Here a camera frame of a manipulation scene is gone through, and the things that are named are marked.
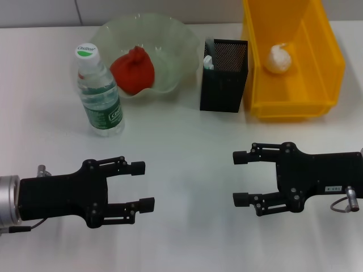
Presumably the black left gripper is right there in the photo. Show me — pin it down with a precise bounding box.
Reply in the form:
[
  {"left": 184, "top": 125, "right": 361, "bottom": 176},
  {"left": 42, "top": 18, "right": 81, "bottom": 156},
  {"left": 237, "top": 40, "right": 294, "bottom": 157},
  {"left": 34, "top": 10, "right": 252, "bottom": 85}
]
[{"left": 17, "top": 155, "right": 156, "bottom": 229}]

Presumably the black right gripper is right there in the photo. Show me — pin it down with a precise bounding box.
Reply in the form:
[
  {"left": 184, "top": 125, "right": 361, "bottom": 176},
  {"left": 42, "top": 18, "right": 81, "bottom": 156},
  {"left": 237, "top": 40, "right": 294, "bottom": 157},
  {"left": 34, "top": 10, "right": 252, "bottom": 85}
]
[{"left": 232, "top": 142, "right": 363, "bottom": 218}]

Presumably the clear water bottle green label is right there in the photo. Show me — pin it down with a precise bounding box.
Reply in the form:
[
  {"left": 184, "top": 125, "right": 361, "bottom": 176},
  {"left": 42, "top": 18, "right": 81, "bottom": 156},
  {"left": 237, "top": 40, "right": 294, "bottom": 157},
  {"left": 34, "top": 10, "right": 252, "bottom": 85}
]
[{"left": 74, "top": 42, "right": 126, "bottom": 138}]

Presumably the red ball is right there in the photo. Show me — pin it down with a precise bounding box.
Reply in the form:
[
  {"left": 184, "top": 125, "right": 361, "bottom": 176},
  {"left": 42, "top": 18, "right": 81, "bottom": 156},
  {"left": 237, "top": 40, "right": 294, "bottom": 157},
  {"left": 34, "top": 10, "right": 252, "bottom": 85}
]
[{"left": 109, "top": 45, "right": 157, "bottom": 96}]

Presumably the green utility knife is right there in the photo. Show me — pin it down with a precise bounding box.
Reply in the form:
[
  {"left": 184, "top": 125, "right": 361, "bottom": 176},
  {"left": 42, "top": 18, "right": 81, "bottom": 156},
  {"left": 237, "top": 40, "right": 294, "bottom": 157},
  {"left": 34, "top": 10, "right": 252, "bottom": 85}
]
[{"left": 203, "top": 55, "right": 216, "bottom": 71}]

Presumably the white paper ball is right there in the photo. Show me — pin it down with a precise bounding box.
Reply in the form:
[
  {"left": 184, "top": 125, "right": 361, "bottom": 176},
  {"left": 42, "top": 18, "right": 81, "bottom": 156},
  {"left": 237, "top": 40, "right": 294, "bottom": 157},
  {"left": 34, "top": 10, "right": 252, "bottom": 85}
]
[{"left": 264, "top": 42, "right": 293, "bottom": 75}]

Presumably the grey glitter pen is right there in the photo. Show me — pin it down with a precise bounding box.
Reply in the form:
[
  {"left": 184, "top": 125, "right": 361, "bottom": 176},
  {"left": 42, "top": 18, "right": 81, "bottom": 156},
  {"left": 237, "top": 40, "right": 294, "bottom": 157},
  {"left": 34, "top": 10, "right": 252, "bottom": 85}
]
[{"left": 205, "top": 37, "right": 216, "bottom": 59}]

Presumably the black mesh pen holder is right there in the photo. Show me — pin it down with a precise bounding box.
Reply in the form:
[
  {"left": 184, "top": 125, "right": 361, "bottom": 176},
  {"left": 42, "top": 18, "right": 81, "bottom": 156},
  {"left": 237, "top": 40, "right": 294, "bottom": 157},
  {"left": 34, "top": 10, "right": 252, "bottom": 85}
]
[{"left": 199, "top": 39, "right": 249, "bottom": 113}]

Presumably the green glass fruit bowl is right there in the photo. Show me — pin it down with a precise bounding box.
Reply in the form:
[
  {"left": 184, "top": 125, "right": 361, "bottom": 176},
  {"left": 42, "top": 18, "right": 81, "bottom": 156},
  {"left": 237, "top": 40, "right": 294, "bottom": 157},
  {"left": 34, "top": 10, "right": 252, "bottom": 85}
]
[{"left": 90, "top": 12, "right": 200, "bottom": 100}]

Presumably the yellow plastic bin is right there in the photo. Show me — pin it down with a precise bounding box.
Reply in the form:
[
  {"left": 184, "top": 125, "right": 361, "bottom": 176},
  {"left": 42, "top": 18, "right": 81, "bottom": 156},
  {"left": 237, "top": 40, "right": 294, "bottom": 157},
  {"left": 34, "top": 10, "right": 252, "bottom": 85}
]
[{"left": 240, "top": 0, "right": 347, "bottom": 122}]

